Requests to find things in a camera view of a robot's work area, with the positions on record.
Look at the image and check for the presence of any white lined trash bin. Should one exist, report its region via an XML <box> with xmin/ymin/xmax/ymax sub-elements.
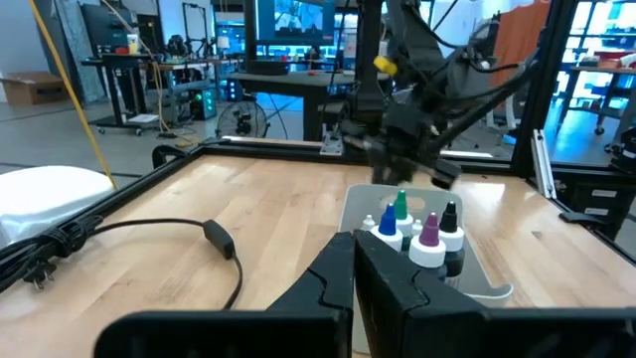
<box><xmin>0</xmin><ymin>165</ymin><xmax>116</xmax><ymax>250</ymax></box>

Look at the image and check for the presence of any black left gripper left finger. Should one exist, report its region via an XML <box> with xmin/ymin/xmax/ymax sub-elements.
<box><xmin>93</xmin><ymin>232</ymin><xmax>355</xmax><ymax>358</ymax></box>

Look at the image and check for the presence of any yellow cable tag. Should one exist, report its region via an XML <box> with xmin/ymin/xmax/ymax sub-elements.
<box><xmin>373</xmin><ymin>55</ymin><xmax>399</xmax><ymax>77</ymax></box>

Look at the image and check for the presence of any large black-tipped coloring bottle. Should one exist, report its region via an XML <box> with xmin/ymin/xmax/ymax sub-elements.
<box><xmin>438</xmin><ymin>201</ymin><xmax>467</xmax><ymax>278</ymax></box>

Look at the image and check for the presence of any cardboard box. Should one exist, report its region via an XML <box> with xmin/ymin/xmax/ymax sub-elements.
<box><xmin>0</xmin><ymin>71</ymin><xmax>69</xmax><ymax>105</ymax></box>

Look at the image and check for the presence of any black aluminium table frame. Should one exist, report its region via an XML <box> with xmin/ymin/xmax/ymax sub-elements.
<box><xmin>0</xmin><ymin>0</ymin><xmax>636</xmax><ymax>265</ymax></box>

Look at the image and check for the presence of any large green-tipped coloring bottle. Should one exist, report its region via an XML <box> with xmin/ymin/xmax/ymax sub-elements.
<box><xmin>392</xmin><ymin>189</ymin><xmax>414</xmax><ymax>239</ymax></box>

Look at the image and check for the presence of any large purple-tipped coloring bottle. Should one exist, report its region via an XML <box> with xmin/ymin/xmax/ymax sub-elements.
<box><xmin>407</xmin><ymin>212</ymin><xmax>448</xmax><ymax>279</ymax></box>

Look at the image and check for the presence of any wall display screen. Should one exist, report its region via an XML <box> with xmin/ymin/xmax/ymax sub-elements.
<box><xmin>255</xmin><ymin>0</ymin><xmax>339</xmax><ymax>46</ymax></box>

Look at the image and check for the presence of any black drawer unit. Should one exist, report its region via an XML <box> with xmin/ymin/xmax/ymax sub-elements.
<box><xmin>565</xmin><ymin>173</ymin><xmax>632</xmax><ymax>235</ymax></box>

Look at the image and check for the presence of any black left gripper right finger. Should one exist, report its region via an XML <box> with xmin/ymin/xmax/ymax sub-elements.
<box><xmin>355</xmin><ymin>229</ymin><xmax>636</xmax><ymax>358</ymax></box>

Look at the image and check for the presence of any black floor fan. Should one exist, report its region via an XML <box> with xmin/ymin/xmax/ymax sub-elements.
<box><xmin>216</xmin><ymin>98</ymin><xmax>269</xmax><ymax>140</ymax></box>

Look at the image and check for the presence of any orange fabric panel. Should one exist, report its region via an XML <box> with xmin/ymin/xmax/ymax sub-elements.
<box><xmin>491</xmin><ymin>0</ymin><xmax>553</xmax><ymax>89</ymax></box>

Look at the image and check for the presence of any black desk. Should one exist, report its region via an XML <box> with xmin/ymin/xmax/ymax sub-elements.
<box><xmin>231</xmin><ymin>69</ymin><xmax>394</xmax><ymax>143</ymax></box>

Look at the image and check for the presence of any black lamp power cable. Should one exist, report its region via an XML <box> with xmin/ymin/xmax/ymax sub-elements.
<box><xmin>0</xmin><ymin>214</ymin><xmax>244</xmax><ymax>310</ymax></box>

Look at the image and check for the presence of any white aluminium extrusion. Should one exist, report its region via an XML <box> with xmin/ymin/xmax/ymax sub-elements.
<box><xmin>531</xmin><ymin>128</ymin><xmax>556</xmax><ymax>200</ymax></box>

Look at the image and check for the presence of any large blue-tipped coloring bottle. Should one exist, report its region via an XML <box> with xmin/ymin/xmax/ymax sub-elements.
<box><xmin>370</xmin><ymin>202</ymin><xmax>404</xmax><ymax>253</ymax></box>

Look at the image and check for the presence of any grey plastic tray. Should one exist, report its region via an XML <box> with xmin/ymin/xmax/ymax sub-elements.
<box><xmin>338</xmin><ymin>183</ymin><xmax>516</xmax><ymax>309</ymax></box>

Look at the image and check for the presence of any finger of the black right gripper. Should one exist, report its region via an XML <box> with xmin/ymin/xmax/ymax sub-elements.
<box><xmin>371</xmin><ymin>156</ymin><xmax>397</xmax><ymax>186</ymax></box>
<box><xmin>395</xmin><ymin>156</ymin><xmax>419</xmax><ymax>186</ymax></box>

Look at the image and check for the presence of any yellow hanging cable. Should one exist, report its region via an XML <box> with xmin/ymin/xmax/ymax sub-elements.
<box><xmin>27</xmin><ymin>0</ymin><xmax>120</xmax><ymax>191</ymax></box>

